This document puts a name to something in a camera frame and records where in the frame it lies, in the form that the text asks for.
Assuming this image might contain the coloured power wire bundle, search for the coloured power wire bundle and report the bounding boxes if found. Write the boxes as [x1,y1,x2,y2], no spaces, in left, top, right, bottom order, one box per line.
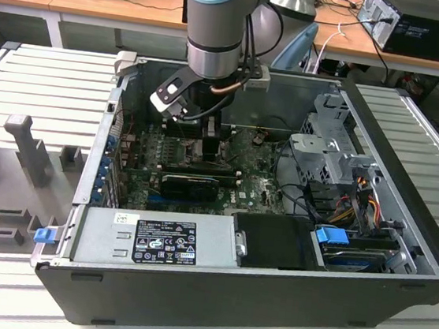
[327,173,386,231]

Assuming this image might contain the black graphics card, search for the black graphics card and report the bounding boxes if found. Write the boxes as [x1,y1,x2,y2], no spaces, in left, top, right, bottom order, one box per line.
[158,170,221,206]

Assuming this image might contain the CPU socket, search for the CPU socket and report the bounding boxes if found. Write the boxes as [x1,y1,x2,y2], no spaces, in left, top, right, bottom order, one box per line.
[179,136,234,171]

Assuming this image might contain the metal socket cover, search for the metal socket cover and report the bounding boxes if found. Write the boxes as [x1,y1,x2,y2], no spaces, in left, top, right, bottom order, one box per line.
[219,127,257,166]

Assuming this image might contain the small black box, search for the small black box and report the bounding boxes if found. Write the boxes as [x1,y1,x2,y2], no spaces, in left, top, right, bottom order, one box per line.
[179,0,192,25]

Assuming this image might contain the white camera on black bracket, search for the white camera on black bracket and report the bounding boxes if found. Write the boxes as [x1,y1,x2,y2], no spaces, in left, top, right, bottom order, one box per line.
[147,63,199,122]

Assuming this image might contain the white cable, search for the white cable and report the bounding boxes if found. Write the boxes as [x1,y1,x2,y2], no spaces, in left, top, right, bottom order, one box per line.
[314,20,348,77]

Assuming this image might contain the blue case latch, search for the blue case latch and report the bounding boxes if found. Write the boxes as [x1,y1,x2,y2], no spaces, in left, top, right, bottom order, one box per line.
[34,226,56,246]

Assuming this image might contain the grey case handle latch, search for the grey case handle latch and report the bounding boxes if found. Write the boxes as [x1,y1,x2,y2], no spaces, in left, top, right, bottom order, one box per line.
[112,50,140,81]

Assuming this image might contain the hard disk in blue carrier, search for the hard disk in blue carrier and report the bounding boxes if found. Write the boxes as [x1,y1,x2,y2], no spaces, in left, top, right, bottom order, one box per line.
[309,224,401,279]

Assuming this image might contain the grey power supply unit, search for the grey power supply unit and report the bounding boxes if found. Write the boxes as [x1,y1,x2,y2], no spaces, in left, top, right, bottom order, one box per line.
[68,197,244,283]

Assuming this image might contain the green motherboard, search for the green motherboard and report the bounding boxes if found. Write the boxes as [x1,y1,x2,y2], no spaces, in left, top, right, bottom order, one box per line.
[119,114,300,228]

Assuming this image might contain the black RAM slot bank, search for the black RAM slot bank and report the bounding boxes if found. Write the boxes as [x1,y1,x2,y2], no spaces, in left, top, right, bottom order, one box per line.
[158,156,243,189]
[162,118,236,144]

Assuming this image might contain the pale blue teach pendant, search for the pale blue teach pendant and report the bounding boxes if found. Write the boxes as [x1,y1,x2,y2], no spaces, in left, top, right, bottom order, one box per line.
[271,18,321,75]

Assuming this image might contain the black PC tower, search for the black PC tower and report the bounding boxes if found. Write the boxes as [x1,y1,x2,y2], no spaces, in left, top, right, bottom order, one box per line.
[353,0,439,63]

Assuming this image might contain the grey metal drive cage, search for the grey metal drive cage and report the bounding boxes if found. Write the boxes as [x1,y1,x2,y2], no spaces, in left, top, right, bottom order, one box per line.
[282,84,397,204]

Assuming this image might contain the black open PC case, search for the black open PC case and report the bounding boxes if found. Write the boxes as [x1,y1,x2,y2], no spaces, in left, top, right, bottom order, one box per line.
[23,43,439,329]

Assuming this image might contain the small white wrist camera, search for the small white wrist camera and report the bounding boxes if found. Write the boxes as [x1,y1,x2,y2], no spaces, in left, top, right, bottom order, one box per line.
[242,63,274,95]

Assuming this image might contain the wooden desk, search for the wooden desk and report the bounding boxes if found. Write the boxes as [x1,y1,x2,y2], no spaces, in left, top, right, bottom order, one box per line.
[0,0,194,63]
[304,0,439,93]

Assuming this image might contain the expansion slot bracket row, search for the expansion slot bracket row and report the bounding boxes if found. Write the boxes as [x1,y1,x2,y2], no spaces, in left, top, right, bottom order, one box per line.
[94,131,128,207]

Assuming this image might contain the grey parts rack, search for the grey parts rack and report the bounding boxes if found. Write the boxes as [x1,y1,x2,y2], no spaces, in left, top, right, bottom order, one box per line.
[0,111,94,267]

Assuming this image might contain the black plastic shroud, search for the black plastic shroud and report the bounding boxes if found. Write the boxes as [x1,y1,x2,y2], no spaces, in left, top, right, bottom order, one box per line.
[227,208,333,278]

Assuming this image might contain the black camera cable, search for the black camera cable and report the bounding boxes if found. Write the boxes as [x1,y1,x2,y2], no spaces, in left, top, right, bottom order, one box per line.
[183,6,262,128]

